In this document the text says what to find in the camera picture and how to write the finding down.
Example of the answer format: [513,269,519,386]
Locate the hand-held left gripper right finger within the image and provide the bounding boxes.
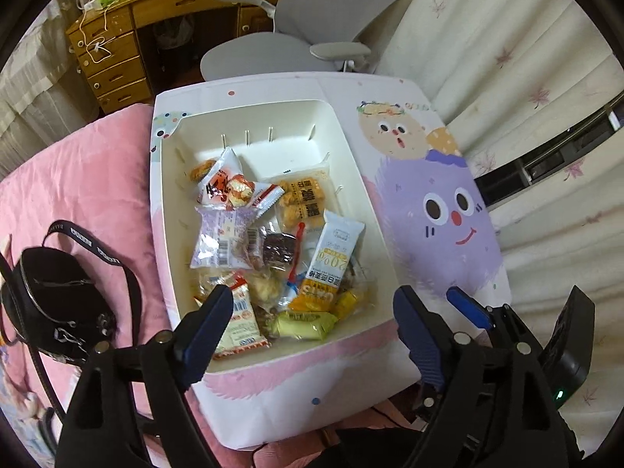
[394,285,569,468]

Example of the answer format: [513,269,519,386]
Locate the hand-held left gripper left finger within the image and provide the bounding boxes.
[56,284,234,468]

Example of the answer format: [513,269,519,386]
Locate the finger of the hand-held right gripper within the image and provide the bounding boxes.
[446,287,539,359]

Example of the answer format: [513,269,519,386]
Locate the cream barcode snack packet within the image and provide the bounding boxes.
[194,280,272,360]

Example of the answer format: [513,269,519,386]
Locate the yellow snack packet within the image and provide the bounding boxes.
[331,290,372,323]

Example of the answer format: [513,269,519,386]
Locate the clear bag of crumbly snack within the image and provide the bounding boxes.
[248,268,293,313]

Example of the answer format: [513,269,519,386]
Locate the small green snack packet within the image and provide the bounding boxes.
[269,310,339,340]

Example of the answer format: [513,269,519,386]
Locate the lilac snack packet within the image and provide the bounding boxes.
[189,205,265,271]

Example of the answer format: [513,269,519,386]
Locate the dark chocolate cake packet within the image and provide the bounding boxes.
[261,231,299,270]

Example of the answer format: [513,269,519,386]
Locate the white and yellow bar packet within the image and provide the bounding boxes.
[287,209,366,314]

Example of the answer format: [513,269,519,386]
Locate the white and red cake packet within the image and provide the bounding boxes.
[196,147,286,211]

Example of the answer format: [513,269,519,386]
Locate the translucent fried snack packet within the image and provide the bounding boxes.
[266,166,338,236]

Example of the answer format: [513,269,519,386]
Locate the cream plastic storage bin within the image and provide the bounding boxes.
[158,99,397,377]

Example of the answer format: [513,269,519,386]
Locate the cartoon print folding table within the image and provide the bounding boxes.
[149,71,512,452]

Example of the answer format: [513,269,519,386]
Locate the red plastic bag clip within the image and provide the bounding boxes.
[291,222,307,278]

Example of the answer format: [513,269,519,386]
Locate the black handbag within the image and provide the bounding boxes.
[0,219,143,362]

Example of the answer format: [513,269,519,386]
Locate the pink blanket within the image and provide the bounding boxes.
[0,102,230,468]

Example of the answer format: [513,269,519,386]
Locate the cream leaf print blanket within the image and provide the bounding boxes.
[375,0,624,454]

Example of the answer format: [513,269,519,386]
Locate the white pleated fabric cover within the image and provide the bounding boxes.
[0,0,101,179]

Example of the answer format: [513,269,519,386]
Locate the wooden desk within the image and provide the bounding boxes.
[65,0,296,114]

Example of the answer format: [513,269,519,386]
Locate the clear plastic bag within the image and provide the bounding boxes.
[153,14,193,50]

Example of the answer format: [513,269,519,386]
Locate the grey office chair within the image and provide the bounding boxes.
[200,0,415,83]

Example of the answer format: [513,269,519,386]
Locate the dark metal rail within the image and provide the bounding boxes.
[473,102,624,206]

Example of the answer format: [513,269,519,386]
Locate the white charger cable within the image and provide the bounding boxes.
[78,2,115,64]

